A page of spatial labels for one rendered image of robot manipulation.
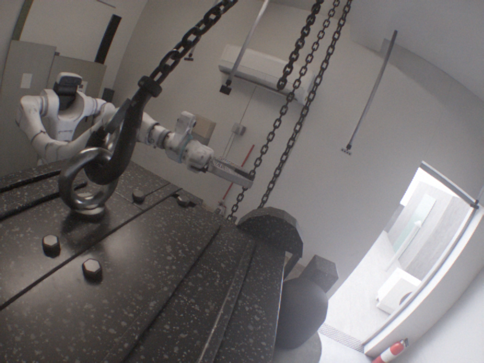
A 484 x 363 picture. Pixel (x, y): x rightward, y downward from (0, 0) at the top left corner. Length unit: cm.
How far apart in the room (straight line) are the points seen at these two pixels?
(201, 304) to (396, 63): 212
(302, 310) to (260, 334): 8
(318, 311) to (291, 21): 225
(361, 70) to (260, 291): 196
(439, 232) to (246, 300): 628
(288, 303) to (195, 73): 242
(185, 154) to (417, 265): 636
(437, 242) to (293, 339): 629
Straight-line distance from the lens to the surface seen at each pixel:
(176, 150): 58
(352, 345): 301
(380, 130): 197
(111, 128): 24
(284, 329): 28
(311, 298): 28
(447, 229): 650
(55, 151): 82
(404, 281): 385
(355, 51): 212
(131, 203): 28
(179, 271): 20
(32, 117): 97
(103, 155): 23
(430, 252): 655
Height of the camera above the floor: 176
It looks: 18 degrees down
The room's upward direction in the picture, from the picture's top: 24 degrees clockwise
